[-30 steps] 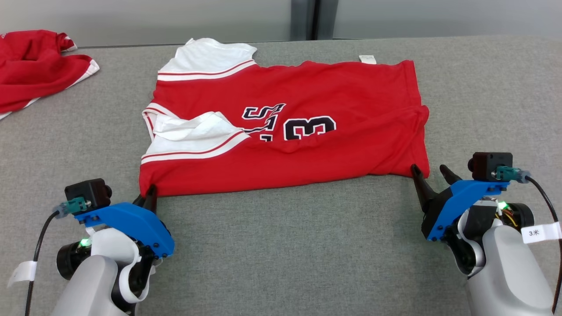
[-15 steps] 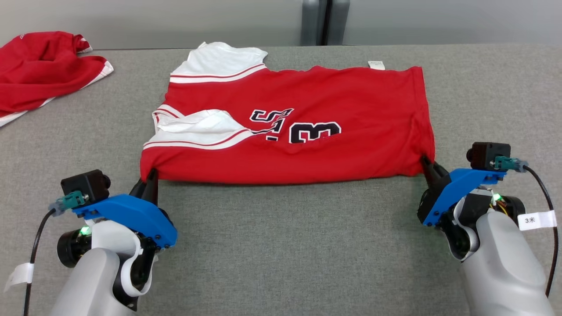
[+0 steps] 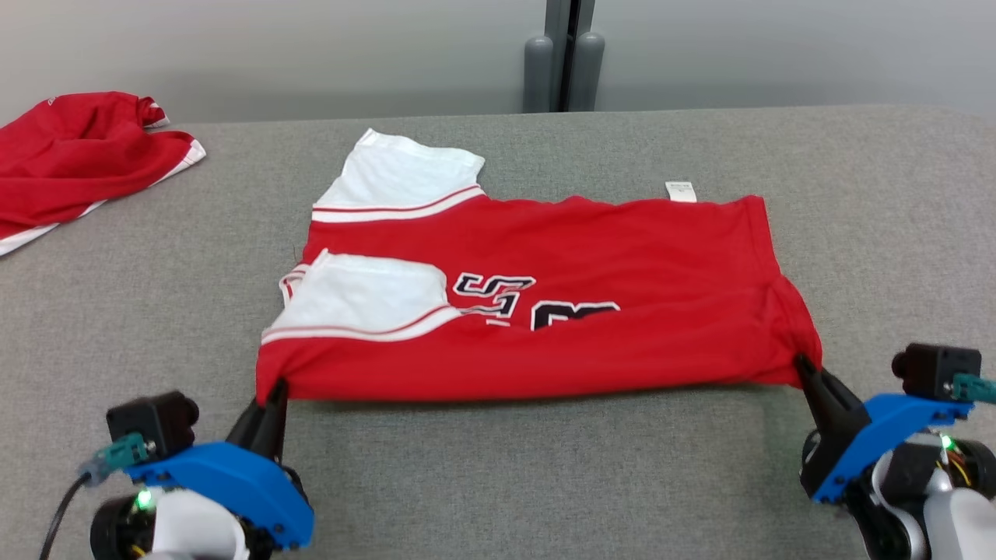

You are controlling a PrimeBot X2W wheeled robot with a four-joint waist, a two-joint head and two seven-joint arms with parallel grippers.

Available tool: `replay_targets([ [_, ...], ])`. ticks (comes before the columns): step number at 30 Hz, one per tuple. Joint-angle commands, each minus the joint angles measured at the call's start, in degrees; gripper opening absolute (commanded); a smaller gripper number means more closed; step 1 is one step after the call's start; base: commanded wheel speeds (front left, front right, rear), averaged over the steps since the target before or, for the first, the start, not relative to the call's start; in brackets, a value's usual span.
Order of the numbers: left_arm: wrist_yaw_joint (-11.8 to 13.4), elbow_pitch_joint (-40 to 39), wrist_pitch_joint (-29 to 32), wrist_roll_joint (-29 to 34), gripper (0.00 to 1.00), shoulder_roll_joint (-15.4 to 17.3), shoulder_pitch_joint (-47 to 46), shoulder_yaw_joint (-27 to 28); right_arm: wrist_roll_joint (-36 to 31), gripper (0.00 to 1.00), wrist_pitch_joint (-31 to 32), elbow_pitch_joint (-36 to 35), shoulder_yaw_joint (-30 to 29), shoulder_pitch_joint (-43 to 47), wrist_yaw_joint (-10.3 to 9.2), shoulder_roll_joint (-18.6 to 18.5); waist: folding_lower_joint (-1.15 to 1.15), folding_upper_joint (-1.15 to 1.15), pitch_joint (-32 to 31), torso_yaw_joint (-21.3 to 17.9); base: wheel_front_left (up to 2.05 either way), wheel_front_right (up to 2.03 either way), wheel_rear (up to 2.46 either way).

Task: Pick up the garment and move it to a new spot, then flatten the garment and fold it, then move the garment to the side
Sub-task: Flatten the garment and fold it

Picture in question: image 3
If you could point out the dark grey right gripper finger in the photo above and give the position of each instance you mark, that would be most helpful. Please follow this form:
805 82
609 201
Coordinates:
844 408
817 412

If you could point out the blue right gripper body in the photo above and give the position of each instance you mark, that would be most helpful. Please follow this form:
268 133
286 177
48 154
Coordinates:
879 435

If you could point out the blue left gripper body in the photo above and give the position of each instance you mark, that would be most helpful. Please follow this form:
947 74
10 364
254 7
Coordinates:
241 486

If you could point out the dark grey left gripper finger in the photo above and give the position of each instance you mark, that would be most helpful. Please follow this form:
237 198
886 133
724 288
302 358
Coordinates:
250 428
276 420

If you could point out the red jersey with white sleeves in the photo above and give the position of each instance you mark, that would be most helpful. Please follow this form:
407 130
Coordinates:
622 311

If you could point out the red Bulls 23 shorts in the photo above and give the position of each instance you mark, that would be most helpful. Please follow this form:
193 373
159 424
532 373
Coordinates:
70 163

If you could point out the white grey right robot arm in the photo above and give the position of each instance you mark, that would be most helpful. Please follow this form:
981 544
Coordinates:
941 505

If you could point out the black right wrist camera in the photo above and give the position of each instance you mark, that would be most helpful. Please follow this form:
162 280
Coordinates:
938 369

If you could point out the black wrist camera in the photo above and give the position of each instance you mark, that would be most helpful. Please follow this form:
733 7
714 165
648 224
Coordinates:
152 424
938 369

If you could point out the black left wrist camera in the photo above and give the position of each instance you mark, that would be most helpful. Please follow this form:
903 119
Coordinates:
152 424

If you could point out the grey metal partition post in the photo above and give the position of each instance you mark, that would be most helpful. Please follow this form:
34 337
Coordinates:
564 54

